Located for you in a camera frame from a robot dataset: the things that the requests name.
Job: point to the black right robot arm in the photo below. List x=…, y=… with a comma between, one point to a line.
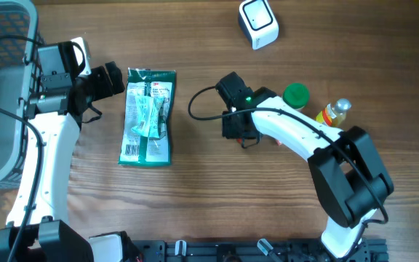
x=349, y=176

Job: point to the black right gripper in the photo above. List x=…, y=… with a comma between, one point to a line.
x=233, y=132

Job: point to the yellow oil bottle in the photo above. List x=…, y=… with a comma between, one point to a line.
x=334, y=115

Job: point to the dark grey plastic basket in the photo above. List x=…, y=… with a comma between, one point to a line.
x=19, y=78

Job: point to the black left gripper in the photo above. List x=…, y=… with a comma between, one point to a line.
x=107, y=88

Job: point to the white wet wipe sachet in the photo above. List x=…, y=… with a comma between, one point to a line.
x=149, y=120

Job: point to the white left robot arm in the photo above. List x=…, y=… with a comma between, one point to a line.
x=37, y=226

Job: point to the white barcode scanner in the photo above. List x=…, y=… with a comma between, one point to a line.
x=258, y=23

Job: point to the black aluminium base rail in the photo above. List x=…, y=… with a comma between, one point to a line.
x=302, y=250

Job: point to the green 3M gloves package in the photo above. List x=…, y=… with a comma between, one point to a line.
x=137, y=150

